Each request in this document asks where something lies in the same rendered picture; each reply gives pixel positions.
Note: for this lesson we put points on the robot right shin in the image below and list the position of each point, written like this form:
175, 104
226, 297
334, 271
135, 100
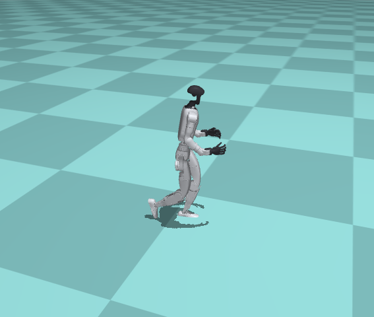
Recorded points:
170, 199

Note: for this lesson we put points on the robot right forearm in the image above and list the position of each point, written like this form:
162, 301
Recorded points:
193, 146

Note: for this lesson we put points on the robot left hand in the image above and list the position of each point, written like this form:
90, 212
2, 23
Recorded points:
212, 132

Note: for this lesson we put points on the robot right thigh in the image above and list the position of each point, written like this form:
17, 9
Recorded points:
184, 176

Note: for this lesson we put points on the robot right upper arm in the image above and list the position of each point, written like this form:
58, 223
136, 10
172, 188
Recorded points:
191, 121

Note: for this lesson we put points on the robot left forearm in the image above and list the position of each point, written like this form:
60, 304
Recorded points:
198, 133

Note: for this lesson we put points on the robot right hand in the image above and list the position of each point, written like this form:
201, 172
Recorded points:
217, 150

